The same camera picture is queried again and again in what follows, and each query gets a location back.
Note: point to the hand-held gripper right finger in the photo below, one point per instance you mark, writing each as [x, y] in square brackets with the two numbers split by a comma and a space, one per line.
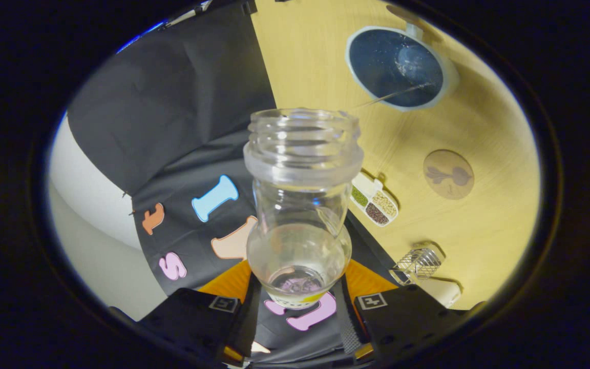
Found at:
[407, 318]

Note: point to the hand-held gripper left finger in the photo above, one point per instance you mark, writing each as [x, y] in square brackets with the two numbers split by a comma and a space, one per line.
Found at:
[187, 318]

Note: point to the round brown coaster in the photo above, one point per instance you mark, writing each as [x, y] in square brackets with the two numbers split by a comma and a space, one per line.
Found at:
[448, 174]

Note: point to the white cup with blue inside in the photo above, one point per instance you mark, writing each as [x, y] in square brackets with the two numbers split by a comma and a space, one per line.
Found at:
[387, 61]

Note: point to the white toaster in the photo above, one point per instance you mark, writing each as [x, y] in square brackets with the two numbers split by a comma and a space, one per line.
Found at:
[443, 292]

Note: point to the white divided bean tray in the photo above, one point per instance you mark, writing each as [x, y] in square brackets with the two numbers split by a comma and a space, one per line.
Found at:
[377, 202]

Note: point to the wooden table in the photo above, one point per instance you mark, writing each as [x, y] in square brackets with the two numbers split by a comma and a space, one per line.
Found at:
[494, 128]

